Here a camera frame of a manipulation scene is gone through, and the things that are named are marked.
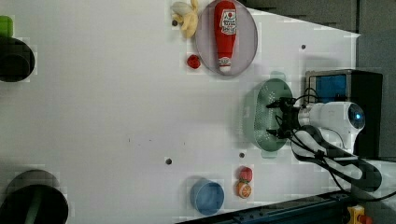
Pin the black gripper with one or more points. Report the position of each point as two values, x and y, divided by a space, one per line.
289 122

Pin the green plastic strainer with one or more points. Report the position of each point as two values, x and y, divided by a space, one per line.
258 119

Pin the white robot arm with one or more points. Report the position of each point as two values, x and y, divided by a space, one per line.
309 145

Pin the orange slice toy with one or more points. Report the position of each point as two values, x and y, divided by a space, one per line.
243 189

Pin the grey round plate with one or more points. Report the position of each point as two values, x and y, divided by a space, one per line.
245 44

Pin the blue toy oven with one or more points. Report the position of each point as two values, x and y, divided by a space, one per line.
346 107

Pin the red toy strawberry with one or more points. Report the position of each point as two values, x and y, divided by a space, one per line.
193 62

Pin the blue cup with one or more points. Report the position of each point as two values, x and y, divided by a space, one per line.
207 197

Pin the red ketchup bottle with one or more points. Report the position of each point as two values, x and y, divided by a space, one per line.
225 27

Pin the yellow emergency stop box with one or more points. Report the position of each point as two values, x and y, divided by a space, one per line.
358 216

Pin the peeled toy banana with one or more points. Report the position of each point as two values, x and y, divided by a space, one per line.
187 16

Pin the black round pan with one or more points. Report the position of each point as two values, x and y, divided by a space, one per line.
34 197

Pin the green block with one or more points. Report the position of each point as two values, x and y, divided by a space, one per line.
6 26

